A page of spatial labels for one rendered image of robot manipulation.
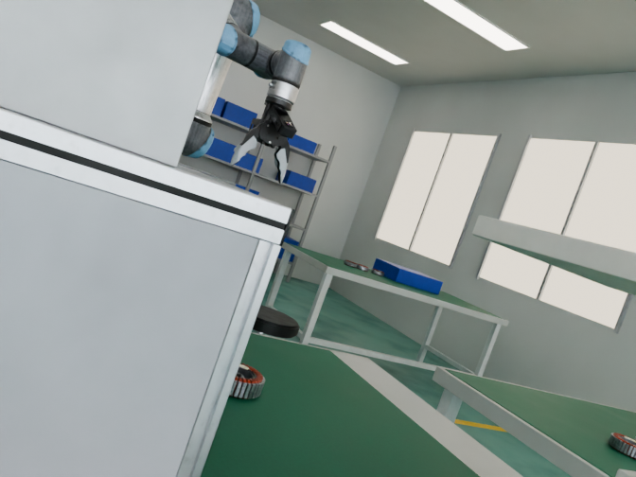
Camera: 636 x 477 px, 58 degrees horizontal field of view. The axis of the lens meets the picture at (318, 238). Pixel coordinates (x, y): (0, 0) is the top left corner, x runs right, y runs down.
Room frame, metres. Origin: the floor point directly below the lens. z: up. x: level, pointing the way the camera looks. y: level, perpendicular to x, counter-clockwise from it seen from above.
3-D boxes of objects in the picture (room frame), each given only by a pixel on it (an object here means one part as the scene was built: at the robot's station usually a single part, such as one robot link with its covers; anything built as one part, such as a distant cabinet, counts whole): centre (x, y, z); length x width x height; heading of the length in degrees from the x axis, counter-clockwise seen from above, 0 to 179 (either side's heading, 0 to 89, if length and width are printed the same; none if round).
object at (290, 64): (1.50, 0.21, 1.45); 0.09 x 0.08 x 0.11; 38
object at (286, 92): (1.50, 0.21, 1.37); 0.08 x 0.08 x 0.05
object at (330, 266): (4.97, -0.77, 0.38); 1.90 x 0.90 x 0.75; 118
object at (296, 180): (8.07, 0.57, 1.37); 0.42 x 0.42 x 0.19; 28
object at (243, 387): (1.07, 0.06, 0.77); 0.11 x 0.11 x 0.04
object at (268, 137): (1.51, 0.22, 1.29); 0.09 x 0.08 x 0.12; 30
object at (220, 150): (7.50, 1.65, 1.40); 0.42 x 0.42 x 0.23; 28
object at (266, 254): (0.78, 0.11, 0.91); 0.28 x 0.03 x 0.32; 28
